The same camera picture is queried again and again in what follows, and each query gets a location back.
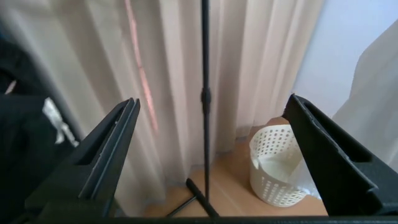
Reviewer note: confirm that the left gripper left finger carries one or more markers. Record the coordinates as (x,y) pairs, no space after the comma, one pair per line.
(62,193)

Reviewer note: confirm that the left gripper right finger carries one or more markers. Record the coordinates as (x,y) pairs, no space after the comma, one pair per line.
(339,186)

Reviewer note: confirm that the black shorts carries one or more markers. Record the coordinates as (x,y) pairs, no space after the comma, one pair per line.
(21,140)

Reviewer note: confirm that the white laundry basket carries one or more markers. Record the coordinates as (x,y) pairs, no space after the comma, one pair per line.
(270,140)

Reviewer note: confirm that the black clothes rack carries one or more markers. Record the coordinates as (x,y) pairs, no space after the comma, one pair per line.
(205,62)

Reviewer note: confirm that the beige curtain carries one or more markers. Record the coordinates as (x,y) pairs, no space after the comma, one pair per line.
(174,46)

